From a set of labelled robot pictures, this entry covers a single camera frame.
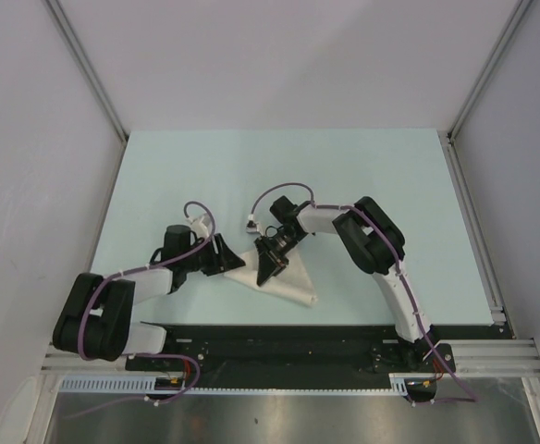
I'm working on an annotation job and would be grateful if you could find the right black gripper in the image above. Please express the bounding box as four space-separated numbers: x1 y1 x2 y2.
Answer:
255 228 305 287

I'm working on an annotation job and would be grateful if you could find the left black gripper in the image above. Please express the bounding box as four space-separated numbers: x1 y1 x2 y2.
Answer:
181 233 244 276

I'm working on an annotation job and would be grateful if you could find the white cloth napkin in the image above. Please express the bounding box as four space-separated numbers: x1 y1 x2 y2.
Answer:
223 248 318 307

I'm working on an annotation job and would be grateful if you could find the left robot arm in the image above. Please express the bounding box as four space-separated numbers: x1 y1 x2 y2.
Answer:
52 225 246 370

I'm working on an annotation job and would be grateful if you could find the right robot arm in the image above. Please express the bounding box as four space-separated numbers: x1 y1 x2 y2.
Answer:
254 196 435 371

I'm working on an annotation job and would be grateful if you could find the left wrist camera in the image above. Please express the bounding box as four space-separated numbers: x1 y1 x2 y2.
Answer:
187 214 213 239

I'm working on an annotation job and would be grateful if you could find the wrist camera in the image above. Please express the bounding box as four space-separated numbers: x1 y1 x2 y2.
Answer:
245 214 265 236
187 214 213 239

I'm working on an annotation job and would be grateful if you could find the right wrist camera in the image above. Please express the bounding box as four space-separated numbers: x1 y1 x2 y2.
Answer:
245 214 265 236

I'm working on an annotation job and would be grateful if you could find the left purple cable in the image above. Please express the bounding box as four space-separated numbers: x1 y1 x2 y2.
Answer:
64 201 218 417

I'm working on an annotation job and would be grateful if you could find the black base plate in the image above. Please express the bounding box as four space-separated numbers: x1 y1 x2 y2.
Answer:
125 325 434 390

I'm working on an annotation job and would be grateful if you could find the white slotted cable duct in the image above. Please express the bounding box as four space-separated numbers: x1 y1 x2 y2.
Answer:
59 372 412 397

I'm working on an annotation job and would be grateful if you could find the right side aluminium rail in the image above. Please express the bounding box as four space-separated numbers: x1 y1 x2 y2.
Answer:
439 133 508 325

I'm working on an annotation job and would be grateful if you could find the aluminium rail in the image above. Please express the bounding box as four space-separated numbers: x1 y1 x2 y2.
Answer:
41 337 540 376
439 133 508 325

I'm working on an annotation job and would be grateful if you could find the front aluminium rail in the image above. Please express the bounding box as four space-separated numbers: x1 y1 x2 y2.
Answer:
41 337 540 376

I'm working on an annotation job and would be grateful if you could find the left aluminium corner post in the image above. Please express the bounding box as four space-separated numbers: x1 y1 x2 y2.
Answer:
42 0 129 147

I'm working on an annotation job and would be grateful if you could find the aluminium corner post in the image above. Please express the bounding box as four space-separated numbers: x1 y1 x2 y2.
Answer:
447 0 536 142
42 0 129 147

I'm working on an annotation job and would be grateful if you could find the right aluminium corner post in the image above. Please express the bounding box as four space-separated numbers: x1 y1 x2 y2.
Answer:
447 0 536 142

